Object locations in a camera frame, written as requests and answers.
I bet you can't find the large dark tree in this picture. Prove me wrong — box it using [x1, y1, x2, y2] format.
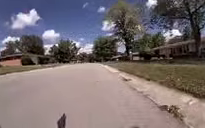
[149, 0, 205, 59]

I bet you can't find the tall leafy tree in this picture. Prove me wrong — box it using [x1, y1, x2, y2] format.
[104, 0, 146, 58]

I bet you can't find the long low brick house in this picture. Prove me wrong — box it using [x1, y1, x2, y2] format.
[150, 34, 205, 60]

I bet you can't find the red brick house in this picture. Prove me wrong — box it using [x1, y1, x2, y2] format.
[0, 52, 53, 68]

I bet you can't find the row of trees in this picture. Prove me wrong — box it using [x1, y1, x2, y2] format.
[0, 34, 82, 64]

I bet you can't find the grey asphalt road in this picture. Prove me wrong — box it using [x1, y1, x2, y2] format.
[0, 62, 191, 128]

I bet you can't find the grass verge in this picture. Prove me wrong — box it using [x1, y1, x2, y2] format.
[0, 63, 63, 78]

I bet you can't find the robot's own part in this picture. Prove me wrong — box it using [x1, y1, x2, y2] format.
[56, 112, 68, 128]

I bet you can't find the grass lawn with dry patches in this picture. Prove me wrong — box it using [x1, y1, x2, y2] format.
[104, 60, 205, 100]

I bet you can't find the pale concrete kerb strip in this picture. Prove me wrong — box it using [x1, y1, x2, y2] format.
[99, 63, 205, 128]

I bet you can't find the small distant building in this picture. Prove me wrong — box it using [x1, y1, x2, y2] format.
[110, 51, 141, 62]

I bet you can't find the round green tree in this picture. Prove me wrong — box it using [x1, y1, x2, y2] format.
[92, 35, 119, 63]

